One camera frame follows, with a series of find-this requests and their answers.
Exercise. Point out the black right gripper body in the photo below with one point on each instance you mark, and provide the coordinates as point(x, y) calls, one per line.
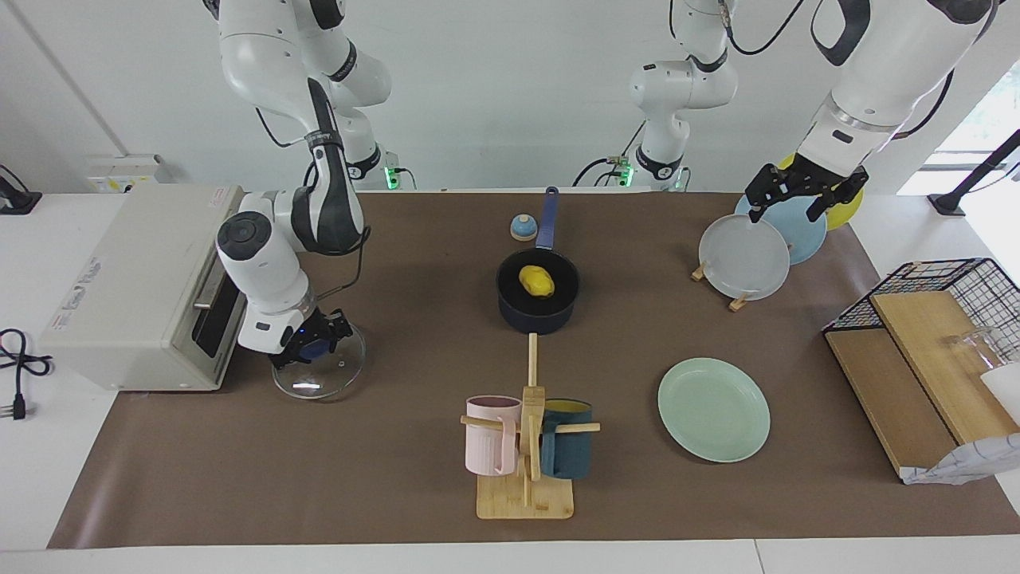
point(315, 331)

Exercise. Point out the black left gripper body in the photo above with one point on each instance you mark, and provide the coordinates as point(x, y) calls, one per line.
point(809, 179)

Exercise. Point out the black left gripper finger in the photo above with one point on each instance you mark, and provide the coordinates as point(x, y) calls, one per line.
point(765, 191)
point(837, 195)

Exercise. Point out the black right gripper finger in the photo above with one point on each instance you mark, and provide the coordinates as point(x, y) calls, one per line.
point(341, 331)
point(288, 359)

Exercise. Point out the glass lid blue knob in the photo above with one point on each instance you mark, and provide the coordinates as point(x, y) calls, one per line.
point(319, 384)

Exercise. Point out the yellow lemon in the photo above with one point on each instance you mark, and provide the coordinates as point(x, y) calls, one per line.
point(537, 281)

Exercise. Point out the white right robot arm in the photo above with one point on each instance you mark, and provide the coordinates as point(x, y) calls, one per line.
point(263, 263)

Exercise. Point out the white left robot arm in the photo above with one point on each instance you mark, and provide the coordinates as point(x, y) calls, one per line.
point(884, 72)

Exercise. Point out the yellow plate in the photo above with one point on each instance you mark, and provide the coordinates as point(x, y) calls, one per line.
point(845, 214)

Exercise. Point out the light blue plate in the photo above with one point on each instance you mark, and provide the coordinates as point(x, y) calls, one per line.
point(806, 235)

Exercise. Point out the grey plate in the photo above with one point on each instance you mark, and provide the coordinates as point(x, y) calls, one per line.
point(745, 259)

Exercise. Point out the wooden plate rack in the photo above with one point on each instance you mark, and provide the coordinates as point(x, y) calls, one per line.
point(739, 303)

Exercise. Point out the mint green plate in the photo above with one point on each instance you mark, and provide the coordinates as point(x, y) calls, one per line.
point(713, 410)

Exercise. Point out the black tripod stand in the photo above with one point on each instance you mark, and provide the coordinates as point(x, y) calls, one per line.
point(948, 203)

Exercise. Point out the brown table mat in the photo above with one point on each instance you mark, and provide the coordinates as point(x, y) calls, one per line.
point(398, 462)

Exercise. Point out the beige toaster oven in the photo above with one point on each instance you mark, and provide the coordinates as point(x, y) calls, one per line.
point(119, 295)

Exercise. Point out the wide wooden shelf board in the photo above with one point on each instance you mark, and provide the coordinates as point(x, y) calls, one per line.
point(932, 351)

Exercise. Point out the pink mug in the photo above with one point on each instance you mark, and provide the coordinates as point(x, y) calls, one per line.
point(490, 442)

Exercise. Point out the clear glass jug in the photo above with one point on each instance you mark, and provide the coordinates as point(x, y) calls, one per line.
point(976, 347)

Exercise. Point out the long wooden shelf board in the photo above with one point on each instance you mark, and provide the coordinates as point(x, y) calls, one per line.
point(884, 399)

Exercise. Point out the white socket box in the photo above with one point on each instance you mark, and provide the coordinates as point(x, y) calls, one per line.
point(119, 171)

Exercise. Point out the wooden mug tree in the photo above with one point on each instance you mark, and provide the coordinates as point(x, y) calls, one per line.
point(526, 502)

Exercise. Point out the dark teal mug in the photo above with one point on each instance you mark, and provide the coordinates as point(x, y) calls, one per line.
point(567, 454)

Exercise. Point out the white cup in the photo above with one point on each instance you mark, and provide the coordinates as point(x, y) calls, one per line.
point(1006, 395)

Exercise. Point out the white checked cloth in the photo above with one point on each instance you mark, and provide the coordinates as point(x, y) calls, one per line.
point(972, 462)

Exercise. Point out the black stand base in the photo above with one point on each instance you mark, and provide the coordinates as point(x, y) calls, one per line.
point(16, 203)

